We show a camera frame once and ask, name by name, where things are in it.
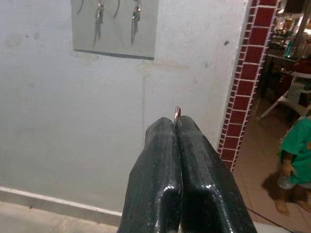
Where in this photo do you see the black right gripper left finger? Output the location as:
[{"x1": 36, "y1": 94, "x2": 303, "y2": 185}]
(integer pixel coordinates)
[{"x1": 118, "y1": 116, "x2": 183, "y2": 233}]

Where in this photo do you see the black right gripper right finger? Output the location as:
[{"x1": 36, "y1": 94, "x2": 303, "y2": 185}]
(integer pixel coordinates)
[{"x1": 175, "y1": 116, "x2": 258, "y2": 233}]

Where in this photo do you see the child in green shirt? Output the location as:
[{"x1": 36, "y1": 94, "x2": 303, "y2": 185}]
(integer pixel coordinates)
[{"x1": 274, "y1": 116, "x2": 311, "y2": 216}]

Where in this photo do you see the red tiled pillar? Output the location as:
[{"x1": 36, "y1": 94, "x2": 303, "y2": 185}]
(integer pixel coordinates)
[{"x1": 217, "y1": 0, "x2": 280, "y2": 173}]

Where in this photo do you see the white plastic chair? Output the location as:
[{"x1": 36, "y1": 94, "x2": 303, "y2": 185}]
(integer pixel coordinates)
[{"x1": 256, "y1": 70, "x2": 311, "y2": 122}]

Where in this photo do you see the teal bottle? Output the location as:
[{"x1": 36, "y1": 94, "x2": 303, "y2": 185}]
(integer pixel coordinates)
[{"x1": 284, "y1": 40, "x2": 296, "y2": 58}]

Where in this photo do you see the hanging metal key bunch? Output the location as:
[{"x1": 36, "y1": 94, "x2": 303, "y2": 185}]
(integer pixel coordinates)
[
  {"x1": 131, "y1": 0, "x2": 142, "y2": 34},
  {"x1": 96, "y1": 0, "x2": 104, "y2": 25}
]

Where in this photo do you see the grey wall hook board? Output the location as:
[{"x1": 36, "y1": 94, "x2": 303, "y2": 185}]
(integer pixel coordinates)
[{"x1": 70, "y1": 0, "x2": 159, "y2": 61}]

